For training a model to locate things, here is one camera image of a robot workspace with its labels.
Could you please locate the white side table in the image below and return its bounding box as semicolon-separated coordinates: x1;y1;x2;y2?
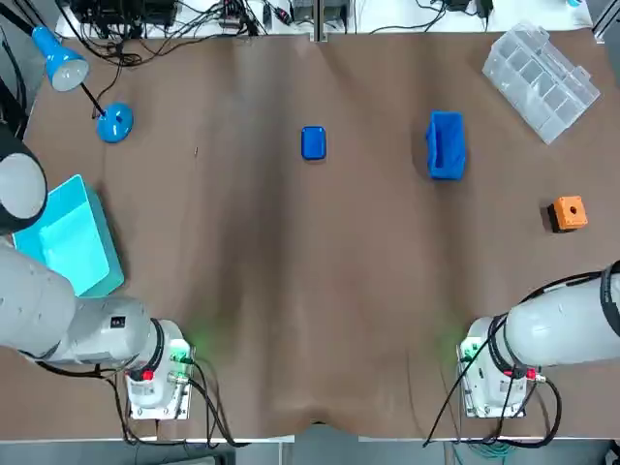
55;0;595;36

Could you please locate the blue storage box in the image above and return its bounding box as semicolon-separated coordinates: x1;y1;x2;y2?
425;110;467;182

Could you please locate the clear plastic organizer box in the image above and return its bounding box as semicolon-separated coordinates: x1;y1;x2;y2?
481;21;603;146

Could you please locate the orange button box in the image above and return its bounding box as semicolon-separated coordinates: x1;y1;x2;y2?
547;195;589;234

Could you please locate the black electronics box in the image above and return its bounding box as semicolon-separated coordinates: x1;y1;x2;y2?
72;0;178;26

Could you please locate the small blue parts tray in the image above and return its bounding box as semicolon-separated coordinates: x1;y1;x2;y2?
300;125;328;163

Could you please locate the teal plastic bin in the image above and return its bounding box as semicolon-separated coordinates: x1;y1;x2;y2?
12;173;126;297

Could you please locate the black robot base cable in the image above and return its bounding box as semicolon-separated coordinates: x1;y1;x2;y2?
422;333;493;448

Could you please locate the blue desk lamp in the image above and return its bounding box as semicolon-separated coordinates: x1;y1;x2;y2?
31;24;136;144

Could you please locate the black lamp cable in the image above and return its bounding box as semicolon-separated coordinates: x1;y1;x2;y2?
91;41;128;120

